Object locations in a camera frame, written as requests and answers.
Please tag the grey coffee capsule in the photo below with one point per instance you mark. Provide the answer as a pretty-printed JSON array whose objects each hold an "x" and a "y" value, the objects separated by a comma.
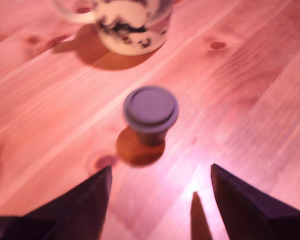
[{"x": 150, "y": 107}]

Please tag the printed ceramic mug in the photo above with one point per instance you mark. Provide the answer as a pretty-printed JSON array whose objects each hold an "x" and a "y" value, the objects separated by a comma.
[{"x": 130, "y": 30}]

